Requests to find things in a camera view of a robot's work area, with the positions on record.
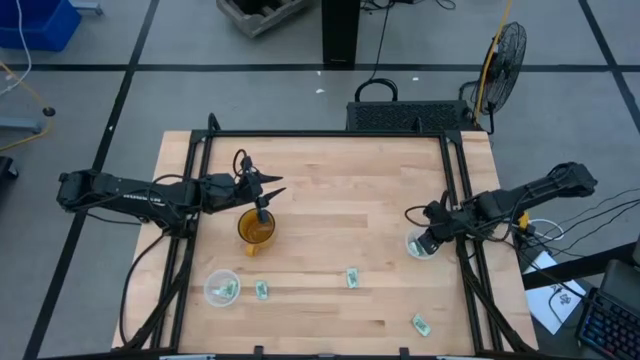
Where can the grey cart foot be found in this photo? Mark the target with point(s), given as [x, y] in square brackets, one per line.
[87, 6]

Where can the black round floor puck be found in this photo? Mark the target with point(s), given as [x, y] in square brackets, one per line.
[48, 111]

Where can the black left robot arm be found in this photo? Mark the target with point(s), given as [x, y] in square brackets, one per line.
[125, 195]

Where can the black perforated equipment case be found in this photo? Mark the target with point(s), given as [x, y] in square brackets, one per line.
[400, 117]

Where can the black floor object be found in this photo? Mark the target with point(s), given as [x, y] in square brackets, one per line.
[6, 167]

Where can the clear plastic bowl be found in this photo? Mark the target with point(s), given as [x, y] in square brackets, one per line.
[212, 280]
[408, 239]

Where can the yellow ceramic mug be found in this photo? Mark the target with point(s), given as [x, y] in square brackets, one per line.
[252, 235]

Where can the blue plastic bin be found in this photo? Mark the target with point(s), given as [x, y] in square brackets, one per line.
[50, 25]

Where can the black frame clamp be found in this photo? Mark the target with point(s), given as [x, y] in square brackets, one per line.
[258, 350]
[404, 351]

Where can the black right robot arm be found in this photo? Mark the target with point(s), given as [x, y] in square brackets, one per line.
[540, 192]

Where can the backlit computer keyboard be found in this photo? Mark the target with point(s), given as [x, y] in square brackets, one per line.
[610, 325]

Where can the white paper sheet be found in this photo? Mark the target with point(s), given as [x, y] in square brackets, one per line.
[545, 305]

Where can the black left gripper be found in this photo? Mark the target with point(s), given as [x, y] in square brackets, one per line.
[220, 192]

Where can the grey moulded tray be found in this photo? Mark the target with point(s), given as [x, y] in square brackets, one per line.
[260, 25]

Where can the black aluminium table frame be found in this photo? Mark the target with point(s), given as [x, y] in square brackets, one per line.
[325, 134]

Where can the grey flat floor plate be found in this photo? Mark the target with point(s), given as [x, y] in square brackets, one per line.
[20, 125]

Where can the black upright pillar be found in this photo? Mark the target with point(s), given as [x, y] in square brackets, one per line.
[340, 30]

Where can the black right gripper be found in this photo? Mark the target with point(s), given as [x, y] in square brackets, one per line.
[447, 222]

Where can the black floor fan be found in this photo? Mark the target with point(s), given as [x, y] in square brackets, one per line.
[505, 65]

